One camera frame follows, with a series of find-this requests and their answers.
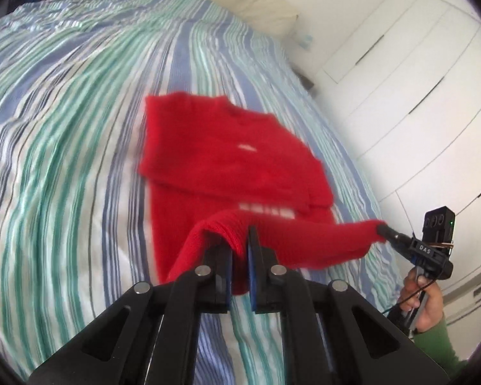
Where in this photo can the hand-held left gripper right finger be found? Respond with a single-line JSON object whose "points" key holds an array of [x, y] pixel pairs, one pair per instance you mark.
{"points": [[251, 264]]}

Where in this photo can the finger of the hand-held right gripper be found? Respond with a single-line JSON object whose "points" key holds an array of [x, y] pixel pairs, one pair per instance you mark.
{"points": [[395, 236]]}

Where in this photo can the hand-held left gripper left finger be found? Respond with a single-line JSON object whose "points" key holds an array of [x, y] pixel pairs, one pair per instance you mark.
{"points": [[226, 280]]}

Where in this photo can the red knitted sweater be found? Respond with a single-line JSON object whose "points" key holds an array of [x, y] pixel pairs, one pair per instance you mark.
{"points": [[224, 156]]}

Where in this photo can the person's right forearm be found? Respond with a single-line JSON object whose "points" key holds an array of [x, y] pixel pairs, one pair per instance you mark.
{"points": [[441, 345]]}

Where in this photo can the person's right hand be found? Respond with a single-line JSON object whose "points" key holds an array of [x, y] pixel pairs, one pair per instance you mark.
{"points": [[433, 304]]}

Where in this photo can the white wardrobe doors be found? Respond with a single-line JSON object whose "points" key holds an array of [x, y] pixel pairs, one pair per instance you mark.
{"points": [[417, 88]]}

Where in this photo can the striped bed cover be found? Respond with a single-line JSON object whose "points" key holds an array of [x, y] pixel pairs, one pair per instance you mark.
{"points": [[64, 148]]}

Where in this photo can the cream pillow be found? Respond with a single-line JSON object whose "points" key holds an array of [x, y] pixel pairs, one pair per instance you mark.
{"points": [[232, 0]]}

